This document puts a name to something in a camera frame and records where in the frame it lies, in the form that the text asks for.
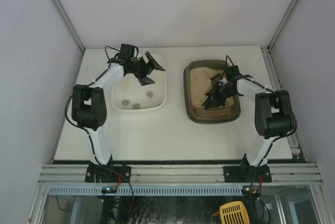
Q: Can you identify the brown litter box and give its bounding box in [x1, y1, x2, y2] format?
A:
[183, 60, 241, 124]

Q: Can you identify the black litter scoop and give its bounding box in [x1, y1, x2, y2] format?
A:
[210, 74, 223, 87]

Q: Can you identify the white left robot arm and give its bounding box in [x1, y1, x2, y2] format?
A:
[64, 43, 165, 166]

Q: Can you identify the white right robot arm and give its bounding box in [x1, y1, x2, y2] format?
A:
[202, 63, 297, 172]

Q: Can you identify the white plastic tub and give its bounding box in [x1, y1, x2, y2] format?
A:
[110, 63, 166, 113]

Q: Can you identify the yellow slotted scoop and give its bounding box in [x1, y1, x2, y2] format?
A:
[219, 201, 250, 224]

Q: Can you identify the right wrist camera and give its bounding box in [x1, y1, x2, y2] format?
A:
[219, 77, 228, 86]

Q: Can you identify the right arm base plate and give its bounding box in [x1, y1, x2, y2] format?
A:
[223, 165, 272, 183]

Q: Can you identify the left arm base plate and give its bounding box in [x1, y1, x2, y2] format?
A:
[84, 164, 131, 183]

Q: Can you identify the aluminium frame rail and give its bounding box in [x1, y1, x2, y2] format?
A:
[38, 163, 323, 185]

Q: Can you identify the grey slotted cable duct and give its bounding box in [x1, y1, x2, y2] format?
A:
[49, 185, 243, 196]

